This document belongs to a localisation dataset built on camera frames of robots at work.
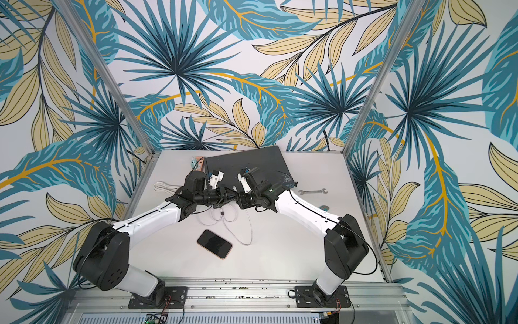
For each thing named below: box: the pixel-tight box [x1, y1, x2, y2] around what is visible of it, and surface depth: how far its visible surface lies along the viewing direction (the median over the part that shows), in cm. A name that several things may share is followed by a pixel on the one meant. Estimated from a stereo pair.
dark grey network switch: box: [205, 145, 298, 189], surface depth 113 cm
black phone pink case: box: [196, 229, 233, 260], surface depth 88 cm
